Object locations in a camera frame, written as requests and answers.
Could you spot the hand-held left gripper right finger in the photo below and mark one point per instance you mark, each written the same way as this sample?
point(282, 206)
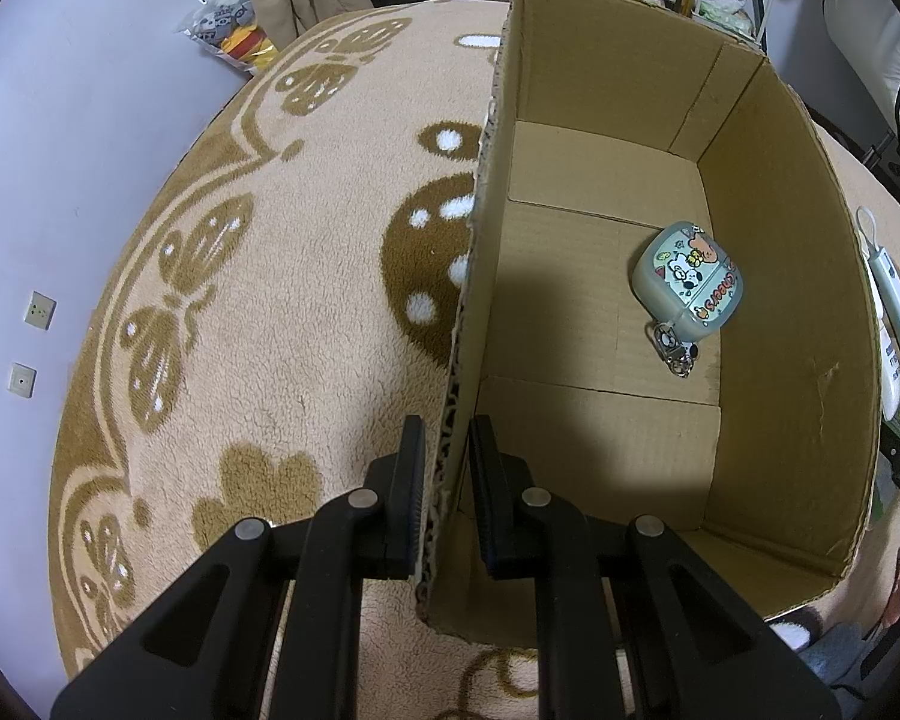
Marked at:
point(483, 495)

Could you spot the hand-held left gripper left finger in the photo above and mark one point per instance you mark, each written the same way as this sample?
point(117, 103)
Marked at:
point(418, 495)

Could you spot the brown cardboard box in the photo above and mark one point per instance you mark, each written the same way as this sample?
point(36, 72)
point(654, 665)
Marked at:
point(570, 300)

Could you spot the cartoon print earbud case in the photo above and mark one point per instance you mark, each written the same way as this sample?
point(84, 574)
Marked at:
point(686, 277)

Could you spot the person's grey trousers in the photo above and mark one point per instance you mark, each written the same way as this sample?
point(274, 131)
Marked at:
point(832, 656)

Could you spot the beige patterned rug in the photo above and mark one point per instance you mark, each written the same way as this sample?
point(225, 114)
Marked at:
point(285, 277)

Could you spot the white bedding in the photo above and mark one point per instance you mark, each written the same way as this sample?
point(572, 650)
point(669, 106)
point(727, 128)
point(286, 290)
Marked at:
point(866, 37)

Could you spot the bag of plush toys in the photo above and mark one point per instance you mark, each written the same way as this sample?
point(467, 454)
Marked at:
point(229, 22)

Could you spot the white wall socket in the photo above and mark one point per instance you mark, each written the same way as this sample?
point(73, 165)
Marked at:
point(40, 310)
point(22, 380)

